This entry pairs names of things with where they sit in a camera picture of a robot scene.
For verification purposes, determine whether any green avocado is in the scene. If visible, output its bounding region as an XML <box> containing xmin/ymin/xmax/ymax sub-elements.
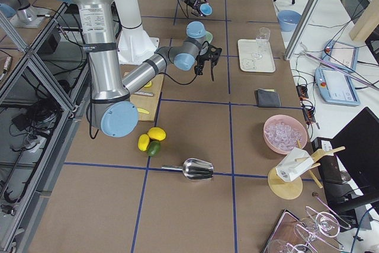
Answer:
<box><xmin>146</xmin><ymin>140</ymin><xmax>161</xmax><ymax>156</ymax></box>

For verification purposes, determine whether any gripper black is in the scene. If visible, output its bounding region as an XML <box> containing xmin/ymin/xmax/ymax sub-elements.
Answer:
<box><xmin>185</xmin><ymin>0</ymin><xmax>208</xmax><ymax>17</ymax></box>
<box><xmin>194</xmin><ymin>44</ymin><xmax>222</xmax><ymax>81</ymax></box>

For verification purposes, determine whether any green ceramic bowl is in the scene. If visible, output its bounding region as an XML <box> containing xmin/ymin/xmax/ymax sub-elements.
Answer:
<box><xmin>205</xmin><ymin>31</ymin><xmax>213</xmax><ymax>43</ymax></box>

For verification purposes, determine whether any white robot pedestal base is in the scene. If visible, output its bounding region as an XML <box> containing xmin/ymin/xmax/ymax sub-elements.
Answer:
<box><xmin>115</xmin><ymin>0</ymin><xmax>159</xmax><ymax>65</ymax></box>

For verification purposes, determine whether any blue teach pendant tablet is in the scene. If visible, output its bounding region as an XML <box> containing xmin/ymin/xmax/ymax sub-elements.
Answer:
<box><xmin>321</xmin><ymin>40</ymin><xmax>359</xmax><ymax>72</ymax></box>

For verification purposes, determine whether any black laptop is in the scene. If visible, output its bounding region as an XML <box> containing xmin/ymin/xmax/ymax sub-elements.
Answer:
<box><xmin>320</xmin><ymin>107</ymin><xmax>378</xmax><ymax>213</ymax></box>

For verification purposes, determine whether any blue bowl with fork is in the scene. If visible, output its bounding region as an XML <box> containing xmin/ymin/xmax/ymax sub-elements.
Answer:
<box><xmin>277</xmin><ymin>10</ymin><xmax>301</xmax><ymax>32</ymax></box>

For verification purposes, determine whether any clear wine glass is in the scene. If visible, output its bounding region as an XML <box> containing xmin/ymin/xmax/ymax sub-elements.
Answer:
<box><xmin>252</xmin><ymin>27</ymin><xmax>271</xmax><ymax>60</ymax></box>

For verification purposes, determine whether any yellow lemon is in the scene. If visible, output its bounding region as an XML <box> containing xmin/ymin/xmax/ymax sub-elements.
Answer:
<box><xmin>147</xmin><ymin>127</ymin><xmax>166</xmax><ymax>141</ymax></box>
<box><xmin>137</xmin><ymin>134</ymin><xmax>150</xmax><ymax>152</ymax></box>

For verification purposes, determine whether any metal ice scoop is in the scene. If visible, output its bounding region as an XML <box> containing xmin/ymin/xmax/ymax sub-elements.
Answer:
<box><xmin>162</xmin><ymin>158</ymin><xmax>214</xmax><ymax>180</ymax></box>

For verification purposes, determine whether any light blue plastic cup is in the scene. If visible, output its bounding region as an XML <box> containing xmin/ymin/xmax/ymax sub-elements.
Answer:
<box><xmin>199</xmin><ymin>3</ymin><xmax>213</xmax><ymax>17</ymax></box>

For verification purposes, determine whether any pink bowl with ice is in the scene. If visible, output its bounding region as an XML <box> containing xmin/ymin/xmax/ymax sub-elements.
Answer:
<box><xmin>263</xmin><ymin>114</ymin><xmax>308</xmax><ymax>155</ymax></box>

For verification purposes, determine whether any wooden cutting board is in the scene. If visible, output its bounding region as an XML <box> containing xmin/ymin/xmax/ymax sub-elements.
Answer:
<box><xmin>130</xmin><ymin>75</ymin><xmax>163</xmax><ymax>122</ymax></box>

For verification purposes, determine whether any lemon half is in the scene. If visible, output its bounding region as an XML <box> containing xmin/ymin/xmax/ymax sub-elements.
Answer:
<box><xmin>144</xmin><ymin>81</ymin><xmax>153</xmax><ymax>88</ymax></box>

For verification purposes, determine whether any metal muddler rod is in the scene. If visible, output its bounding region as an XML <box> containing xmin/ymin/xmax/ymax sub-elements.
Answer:
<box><xmin>132</xmin><ymin>91</ymin><xmax>155</xmax><ymax>97</ymax></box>

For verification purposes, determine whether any cream bear tray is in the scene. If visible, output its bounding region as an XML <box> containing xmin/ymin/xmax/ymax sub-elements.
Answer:
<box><xmin>237</xmin><ymin>39</ymin><xmax>275</xmax><ymax>73</ymax></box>

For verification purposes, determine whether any yellow plastic knife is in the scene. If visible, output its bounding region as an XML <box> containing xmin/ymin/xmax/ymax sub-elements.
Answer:
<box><xmin>137</xmin><ymin>108</ymin><xmax>150</xmax><ymax>114</ymax></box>

